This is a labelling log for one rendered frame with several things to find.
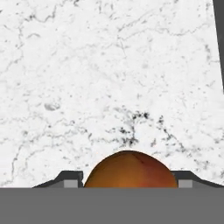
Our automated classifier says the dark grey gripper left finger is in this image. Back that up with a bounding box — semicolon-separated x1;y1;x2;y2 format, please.
32;170;85;189

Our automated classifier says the orange red peach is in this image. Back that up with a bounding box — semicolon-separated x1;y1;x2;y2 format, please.
83;150;179;189

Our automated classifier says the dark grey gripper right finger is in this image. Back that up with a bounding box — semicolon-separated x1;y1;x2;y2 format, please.
170;170;224;189

